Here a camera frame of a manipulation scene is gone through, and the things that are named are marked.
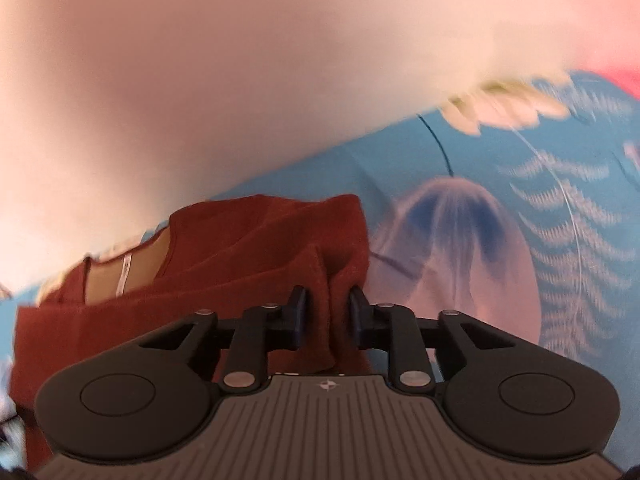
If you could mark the blue floral printed bedsheet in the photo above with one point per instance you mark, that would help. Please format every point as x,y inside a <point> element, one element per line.
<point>500,240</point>

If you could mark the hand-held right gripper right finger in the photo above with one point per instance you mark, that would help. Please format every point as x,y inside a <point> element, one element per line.
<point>358,316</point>

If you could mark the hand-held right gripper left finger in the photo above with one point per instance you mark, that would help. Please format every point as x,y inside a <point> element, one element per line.
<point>298,316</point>

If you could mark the rust red small garment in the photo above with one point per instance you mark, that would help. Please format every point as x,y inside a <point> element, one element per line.
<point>260,260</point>

